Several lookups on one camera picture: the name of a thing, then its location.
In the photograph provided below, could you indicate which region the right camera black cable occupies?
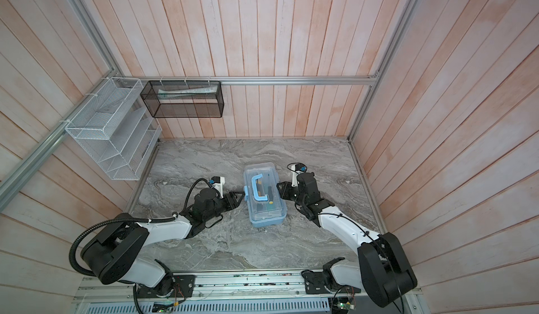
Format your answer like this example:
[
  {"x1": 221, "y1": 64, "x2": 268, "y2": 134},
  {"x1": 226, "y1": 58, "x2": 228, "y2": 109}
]
[{"x1": 287, "y1": 162, "x2": 406, "y2": 314}]

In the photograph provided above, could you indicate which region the black mesh basket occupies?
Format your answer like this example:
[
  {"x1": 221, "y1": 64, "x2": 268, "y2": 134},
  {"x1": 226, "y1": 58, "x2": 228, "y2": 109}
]
[{"x1": 140, "y1": 80, "x2": 225, "y2": 118}]

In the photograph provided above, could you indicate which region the blue plastic tool box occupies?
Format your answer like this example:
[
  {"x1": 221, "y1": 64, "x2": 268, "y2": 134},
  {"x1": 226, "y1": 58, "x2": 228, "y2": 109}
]
[{"x1": 244, "y1": 162, "x2": 287, "y2": 228}]

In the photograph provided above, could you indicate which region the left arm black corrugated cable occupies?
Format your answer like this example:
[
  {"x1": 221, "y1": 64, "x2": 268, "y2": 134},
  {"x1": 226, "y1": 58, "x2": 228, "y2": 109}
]
[{"x1": 68, "y1": 177, "x2": 213, "y2": 314}]

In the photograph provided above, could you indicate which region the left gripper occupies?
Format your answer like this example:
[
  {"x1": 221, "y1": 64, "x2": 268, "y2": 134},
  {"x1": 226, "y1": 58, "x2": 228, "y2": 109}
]
[{"x1": 204, "y1": 191, "x2": 246, "y2": 221}]

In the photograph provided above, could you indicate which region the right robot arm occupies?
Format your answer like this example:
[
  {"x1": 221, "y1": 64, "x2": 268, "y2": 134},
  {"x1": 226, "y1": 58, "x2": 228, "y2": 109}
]
[{"x1": 277, "y1": 172, "x2": 418, "y2": 308}]

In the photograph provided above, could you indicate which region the white wire mesh shelf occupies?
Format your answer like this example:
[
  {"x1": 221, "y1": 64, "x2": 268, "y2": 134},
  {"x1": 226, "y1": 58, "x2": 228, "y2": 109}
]
[{"x1": 66, "y1": 78, "x2": 162, "y2": 181}]

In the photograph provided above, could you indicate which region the aluminium mounting rail base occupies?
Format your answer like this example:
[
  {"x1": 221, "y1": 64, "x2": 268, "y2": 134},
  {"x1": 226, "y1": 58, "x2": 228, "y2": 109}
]
[{"x1": 71, "y1": 269, "x2": 430, "y2": 313}]

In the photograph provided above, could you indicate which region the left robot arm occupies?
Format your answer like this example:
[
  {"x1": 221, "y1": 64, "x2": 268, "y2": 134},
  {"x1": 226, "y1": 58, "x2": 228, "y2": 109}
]
[{"x1": 69, "y1": 189, "x2": 245, "y2": 288}]

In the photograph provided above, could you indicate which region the horizontal aluminium wall rail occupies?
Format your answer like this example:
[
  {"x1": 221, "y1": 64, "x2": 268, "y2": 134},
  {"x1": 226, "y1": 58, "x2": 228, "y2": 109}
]
[{"x1": 137, "y1": 75, "x2": 378, "y2": 86}]

